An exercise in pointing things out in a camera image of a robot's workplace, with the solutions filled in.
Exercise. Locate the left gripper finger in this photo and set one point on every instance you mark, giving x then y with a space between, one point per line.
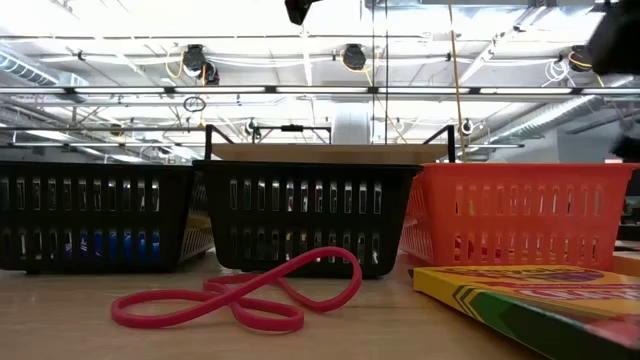
300 10

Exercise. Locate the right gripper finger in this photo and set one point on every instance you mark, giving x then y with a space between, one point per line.
630 149

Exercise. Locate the red rubber band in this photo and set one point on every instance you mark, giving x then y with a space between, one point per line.
235 295

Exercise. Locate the long ceiling light bar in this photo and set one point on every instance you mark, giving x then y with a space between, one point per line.
320 90

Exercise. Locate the orange slotted plastic basket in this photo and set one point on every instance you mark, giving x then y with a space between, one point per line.
525 222

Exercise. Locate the wooden riser shelf black legs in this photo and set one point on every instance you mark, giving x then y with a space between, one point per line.
325 154

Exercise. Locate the yellow green crayon box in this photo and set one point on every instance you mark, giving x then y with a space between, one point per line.
525 305

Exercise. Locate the black slotted plastic basket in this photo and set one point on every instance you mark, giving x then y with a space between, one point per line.
100 220
300 220

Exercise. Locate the silver ceiling duct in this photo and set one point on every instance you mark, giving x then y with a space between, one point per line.
25 70
550 117

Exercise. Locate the black background frame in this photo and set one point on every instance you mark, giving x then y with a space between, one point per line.
292 128

